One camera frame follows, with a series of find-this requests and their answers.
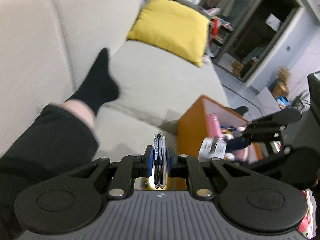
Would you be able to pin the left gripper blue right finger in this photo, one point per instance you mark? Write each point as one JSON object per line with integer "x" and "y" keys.
{"x": 171, "y": 161}

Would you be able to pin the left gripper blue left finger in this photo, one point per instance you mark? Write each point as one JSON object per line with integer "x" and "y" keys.
{"x": 148, "y": 160}

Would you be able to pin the stack of round badges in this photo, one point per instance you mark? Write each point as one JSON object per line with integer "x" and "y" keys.
{"x": 160, "y": 161}

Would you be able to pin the grey photo card box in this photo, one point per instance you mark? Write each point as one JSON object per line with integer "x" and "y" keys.
{"x": 212, "y": 148}

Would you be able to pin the orange cardboard box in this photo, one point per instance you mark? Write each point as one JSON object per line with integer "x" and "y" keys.
{"x": 192, "y": 127}

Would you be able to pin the golden vase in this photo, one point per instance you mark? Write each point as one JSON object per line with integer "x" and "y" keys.
{"x": 281, "y": 88}

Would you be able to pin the right leg black sock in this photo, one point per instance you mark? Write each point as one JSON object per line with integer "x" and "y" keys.
{"x": 239, "y": 110}

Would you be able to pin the leg black sock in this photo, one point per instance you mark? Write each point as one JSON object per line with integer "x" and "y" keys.
{"x": 60, "y": 139}
{"x": 239, "y": 110}

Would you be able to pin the left leg black sock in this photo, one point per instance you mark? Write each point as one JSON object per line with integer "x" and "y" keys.
{"x": 60, "y": 139}

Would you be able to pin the dark glass cabinet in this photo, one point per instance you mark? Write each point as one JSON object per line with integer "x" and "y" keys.
{"x": 243, "y": 32}

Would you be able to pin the yellow cushion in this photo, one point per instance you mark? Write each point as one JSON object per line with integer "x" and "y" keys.
{"x": 174, "y": 27}

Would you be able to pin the beige sofa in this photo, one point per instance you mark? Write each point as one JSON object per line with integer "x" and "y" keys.
{"x": 47, "y": 49}

